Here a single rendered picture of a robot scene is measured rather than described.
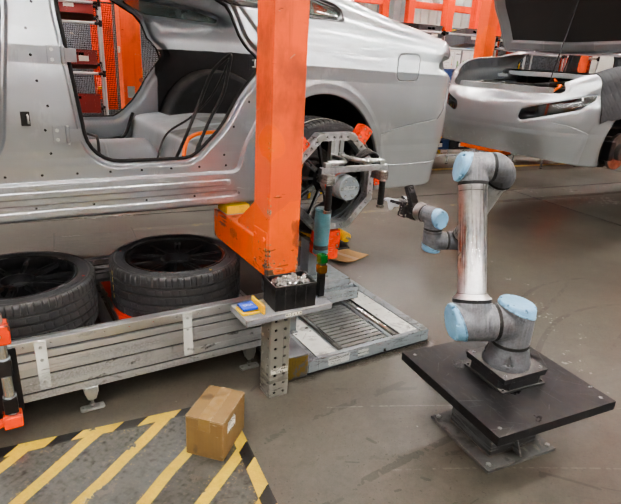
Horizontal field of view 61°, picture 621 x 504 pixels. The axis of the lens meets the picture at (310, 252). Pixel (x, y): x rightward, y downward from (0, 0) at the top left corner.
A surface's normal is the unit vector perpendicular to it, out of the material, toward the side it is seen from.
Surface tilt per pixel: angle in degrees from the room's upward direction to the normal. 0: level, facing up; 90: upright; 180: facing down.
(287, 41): 90
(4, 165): 92
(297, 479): 0
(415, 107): 90
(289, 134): 90
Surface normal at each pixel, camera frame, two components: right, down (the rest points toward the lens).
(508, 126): -0.76, 0.17
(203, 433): -0.26, 0.32
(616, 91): 0.15, 0.28
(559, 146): -0.35, 0.54
